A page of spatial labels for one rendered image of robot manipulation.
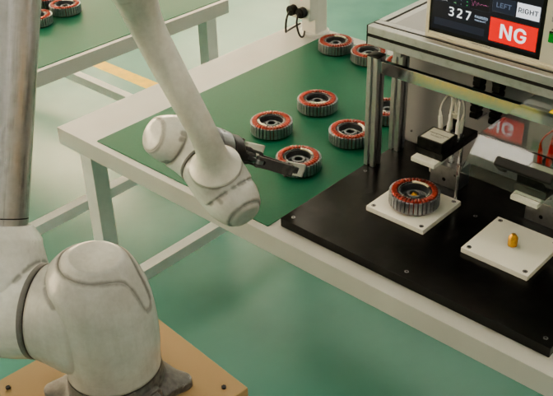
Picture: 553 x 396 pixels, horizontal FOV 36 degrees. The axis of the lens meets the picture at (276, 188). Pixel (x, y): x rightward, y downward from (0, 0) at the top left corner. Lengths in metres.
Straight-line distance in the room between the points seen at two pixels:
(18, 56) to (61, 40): 1.57
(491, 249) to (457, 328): 0.23
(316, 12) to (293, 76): 0.32
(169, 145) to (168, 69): 0.22
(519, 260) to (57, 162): 2.43
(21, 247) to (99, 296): 0.18
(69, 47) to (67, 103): 1.40
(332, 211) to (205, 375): 0.58
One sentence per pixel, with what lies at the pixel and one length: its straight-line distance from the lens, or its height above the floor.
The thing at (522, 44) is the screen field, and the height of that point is 1.15.
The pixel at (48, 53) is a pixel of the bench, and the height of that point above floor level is 0.75.
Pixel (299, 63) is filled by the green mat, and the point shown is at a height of 0.75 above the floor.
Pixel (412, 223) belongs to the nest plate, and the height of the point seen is 0.78.
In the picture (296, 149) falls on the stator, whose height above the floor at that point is 0.78.
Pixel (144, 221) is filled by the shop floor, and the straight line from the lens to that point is 3.29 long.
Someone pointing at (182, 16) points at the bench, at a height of 0.75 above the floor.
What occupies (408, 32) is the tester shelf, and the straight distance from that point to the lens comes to 1.91.
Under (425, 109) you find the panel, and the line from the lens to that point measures 2.12.
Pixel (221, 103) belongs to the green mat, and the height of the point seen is 0.75.
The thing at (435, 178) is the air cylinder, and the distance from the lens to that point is 2.01.
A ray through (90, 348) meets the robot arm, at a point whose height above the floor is 0.95.
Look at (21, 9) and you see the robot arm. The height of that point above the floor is 1.36.
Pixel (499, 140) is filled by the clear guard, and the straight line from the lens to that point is 1.60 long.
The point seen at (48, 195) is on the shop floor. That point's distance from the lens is 3.55.
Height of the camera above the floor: 1.81
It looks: 32 degrees down
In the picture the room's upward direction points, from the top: 2 degrees counter-clockwise
